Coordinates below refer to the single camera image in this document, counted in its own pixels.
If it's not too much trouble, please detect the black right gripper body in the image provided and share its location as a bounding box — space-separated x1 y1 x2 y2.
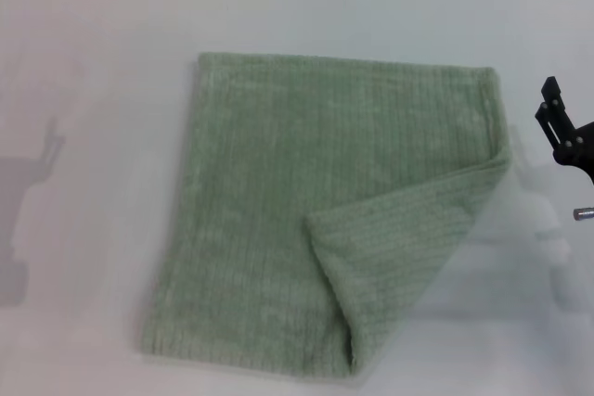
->
551 121 594 169

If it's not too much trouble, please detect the green ribbed towel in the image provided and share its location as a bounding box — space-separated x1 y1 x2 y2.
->
137 51 510 366

